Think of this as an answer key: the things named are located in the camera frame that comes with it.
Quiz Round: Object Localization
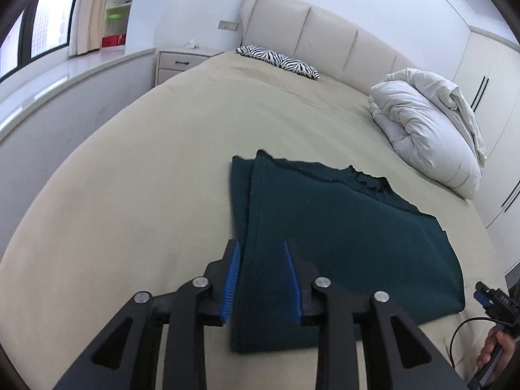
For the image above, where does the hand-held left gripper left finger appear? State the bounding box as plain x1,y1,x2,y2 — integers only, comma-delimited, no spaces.
53,240,242,390

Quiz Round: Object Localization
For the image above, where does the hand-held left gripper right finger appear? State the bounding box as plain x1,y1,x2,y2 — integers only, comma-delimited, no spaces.
283,240,470,390

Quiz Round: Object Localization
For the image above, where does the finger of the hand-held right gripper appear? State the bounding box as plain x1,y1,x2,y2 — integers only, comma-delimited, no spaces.
473,281,494,306

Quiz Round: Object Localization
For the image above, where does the dark green sweater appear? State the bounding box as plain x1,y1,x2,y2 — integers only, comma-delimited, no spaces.
229,149,466,354

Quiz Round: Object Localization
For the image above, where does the person's right hand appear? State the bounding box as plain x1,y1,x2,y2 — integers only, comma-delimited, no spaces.
476,329,516,368

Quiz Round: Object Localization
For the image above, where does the beige bed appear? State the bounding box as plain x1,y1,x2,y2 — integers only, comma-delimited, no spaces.
0,51,508,390

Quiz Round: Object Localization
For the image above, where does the white folded duvet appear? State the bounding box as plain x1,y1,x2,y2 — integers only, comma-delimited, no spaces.
368,68,487,200

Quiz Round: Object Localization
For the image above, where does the white wardrobe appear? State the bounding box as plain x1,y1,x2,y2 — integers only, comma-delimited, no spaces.
453,26,520,244

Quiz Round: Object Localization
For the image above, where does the white nightstand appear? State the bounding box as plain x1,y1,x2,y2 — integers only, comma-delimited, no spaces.
156,48,224,87

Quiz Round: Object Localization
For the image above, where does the zebra print pillow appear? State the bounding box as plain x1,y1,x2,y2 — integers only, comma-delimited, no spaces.
236,45,320,80

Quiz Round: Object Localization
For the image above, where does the beige padded headboard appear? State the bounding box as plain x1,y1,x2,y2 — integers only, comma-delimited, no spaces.
240,0,421,86

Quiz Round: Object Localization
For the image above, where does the white window ledge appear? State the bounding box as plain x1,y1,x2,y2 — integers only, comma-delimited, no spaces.
0,46,157,253

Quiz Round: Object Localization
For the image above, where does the white shelf unit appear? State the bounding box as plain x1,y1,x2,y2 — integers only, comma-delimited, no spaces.
101,0,141,49

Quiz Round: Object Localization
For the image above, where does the beige curtain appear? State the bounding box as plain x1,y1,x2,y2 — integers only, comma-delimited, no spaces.
68,0,118,57

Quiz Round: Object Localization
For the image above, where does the dark framed window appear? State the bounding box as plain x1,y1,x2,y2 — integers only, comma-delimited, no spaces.
0,0,80,78

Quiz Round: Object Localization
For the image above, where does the black cable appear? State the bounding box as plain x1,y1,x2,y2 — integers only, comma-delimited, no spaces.
449,317,502,368

